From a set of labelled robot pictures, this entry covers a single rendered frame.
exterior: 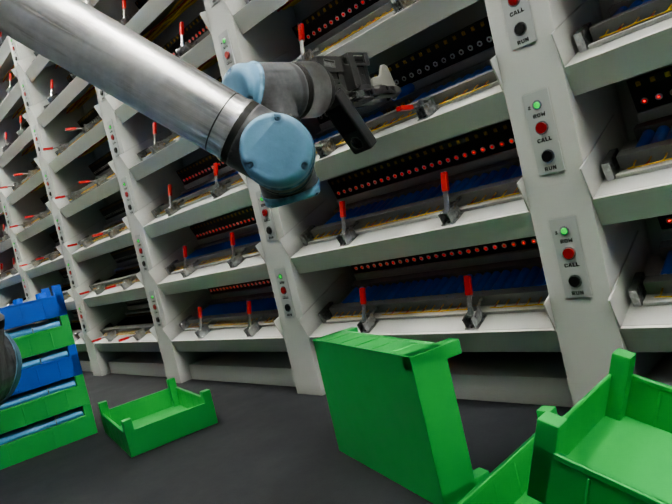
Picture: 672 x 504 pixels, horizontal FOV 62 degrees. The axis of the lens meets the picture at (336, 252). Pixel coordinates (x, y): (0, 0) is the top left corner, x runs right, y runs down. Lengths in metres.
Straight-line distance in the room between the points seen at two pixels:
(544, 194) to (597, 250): 0.11
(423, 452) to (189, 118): 0.51
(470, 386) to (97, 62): 0.82
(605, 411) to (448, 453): 0.20
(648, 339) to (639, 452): 0.27
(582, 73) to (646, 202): 0.20
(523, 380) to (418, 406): 0.36
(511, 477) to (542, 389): 0.31
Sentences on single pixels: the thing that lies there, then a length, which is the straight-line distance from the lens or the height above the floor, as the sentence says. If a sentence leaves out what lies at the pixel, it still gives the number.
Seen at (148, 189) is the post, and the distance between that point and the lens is 1.95.
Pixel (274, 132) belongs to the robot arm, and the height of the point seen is 0.51.
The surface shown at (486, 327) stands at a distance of 1.02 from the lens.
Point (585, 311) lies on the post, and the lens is 0.92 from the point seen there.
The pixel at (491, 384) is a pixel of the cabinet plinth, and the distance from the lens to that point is 1.09.
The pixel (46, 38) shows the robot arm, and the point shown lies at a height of 0.68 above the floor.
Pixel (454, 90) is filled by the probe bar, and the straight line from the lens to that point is 1.03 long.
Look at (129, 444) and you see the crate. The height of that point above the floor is 0.03.
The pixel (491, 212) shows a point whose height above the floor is 0.34.
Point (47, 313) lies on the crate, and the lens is 1.61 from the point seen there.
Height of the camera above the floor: 0.38
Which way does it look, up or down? 2 degrees down
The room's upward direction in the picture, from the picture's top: 13 degrees counter-clockwise
